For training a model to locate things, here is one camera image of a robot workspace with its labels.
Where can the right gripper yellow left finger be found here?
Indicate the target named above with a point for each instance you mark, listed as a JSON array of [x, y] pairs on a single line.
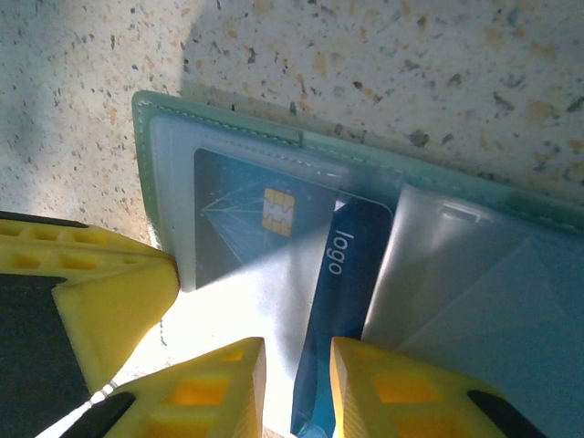
[[205, 397]]

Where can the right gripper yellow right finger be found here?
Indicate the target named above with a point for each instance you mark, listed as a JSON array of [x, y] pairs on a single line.
[[401, 401]]

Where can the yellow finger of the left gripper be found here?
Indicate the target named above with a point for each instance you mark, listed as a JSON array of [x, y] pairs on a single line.
[[118, 310], [64, 242]]

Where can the pale green card holder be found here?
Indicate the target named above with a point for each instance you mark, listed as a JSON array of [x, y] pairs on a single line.
[[141, 182]]

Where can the blue credit card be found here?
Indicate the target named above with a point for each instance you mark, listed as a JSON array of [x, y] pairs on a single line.
[[347, 274]]

